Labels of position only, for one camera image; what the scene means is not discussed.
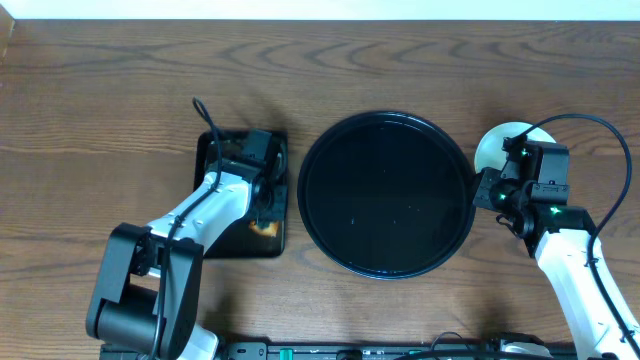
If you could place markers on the black rectangular tray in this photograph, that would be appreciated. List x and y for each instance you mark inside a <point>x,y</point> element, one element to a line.
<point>237,240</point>

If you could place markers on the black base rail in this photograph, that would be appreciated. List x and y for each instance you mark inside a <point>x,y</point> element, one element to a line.
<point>263,351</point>

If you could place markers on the light blue plate top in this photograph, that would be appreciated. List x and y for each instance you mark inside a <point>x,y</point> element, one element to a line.
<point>489,152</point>

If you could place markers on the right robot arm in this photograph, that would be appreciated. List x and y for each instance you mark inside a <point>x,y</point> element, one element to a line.
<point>561,239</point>

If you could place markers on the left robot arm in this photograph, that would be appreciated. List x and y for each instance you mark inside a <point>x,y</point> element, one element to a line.
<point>145,301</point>

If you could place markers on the black round tray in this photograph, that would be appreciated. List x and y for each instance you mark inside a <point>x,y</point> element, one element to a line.
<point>386,195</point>

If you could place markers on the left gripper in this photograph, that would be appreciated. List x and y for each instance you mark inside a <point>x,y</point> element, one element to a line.
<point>277,211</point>

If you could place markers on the green orange sponge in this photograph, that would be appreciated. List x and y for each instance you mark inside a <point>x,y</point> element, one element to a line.
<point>265,229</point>

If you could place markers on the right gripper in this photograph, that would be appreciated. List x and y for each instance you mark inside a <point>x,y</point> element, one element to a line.
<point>487,179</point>

